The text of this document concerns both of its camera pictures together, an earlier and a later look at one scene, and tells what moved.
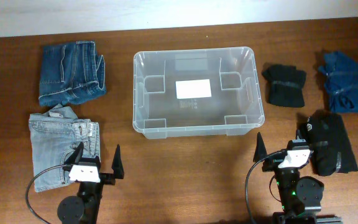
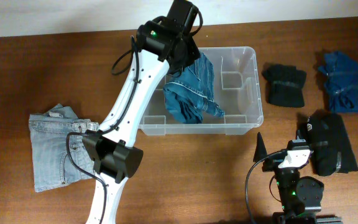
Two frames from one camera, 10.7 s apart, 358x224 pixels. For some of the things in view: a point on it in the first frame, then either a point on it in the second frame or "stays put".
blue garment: x=347 y=91 stays put
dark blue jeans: x=70 y=73 -> x=190 y=92
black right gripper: x=272 y=163 stays put
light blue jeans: x=55 y=135 stays put
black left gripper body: x=105 y=177 -> x=184 y=55
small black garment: x=285 y=84 stays put
